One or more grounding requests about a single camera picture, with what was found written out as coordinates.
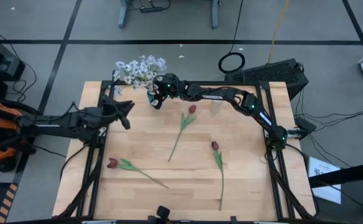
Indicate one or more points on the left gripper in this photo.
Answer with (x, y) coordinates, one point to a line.
(102, 119)

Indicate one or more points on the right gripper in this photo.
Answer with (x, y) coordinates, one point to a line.
(170, 87)

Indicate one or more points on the dark red artificial tulip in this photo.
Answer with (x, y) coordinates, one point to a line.
(192, 109)
(112, 162)
(215, 145)

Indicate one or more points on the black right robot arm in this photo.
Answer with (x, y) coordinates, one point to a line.
(256, 107)

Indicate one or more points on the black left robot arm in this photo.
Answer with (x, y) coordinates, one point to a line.
(60, 124)

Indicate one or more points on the teal textured glass vase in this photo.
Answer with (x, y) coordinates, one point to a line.
(149, 99)

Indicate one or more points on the clear textured glass vase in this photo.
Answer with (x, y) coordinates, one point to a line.
(216, 108)

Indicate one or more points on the black power strip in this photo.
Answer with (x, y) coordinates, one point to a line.
(152, 9)

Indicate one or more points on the grey desk leg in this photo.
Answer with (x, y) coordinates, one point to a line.
(215, 15)
(123, 15)

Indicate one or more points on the small black rounded object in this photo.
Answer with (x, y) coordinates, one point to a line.
(163, 213)

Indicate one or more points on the black computer tower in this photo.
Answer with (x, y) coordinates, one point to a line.
(268, 73)

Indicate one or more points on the orange black shop vacuum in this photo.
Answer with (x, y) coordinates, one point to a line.
(1, 154)

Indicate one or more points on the black equipment box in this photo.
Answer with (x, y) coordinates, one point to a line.
(1, 62)

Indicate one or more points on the black power adapter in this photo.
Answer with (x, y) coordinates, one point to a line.
(306, 125)

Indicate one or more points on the white printed paper sheet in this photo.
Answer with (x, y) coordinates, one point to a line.
(324, 186)

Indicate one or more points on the black beam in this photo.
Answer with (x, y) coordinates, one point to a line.
(346, 175)

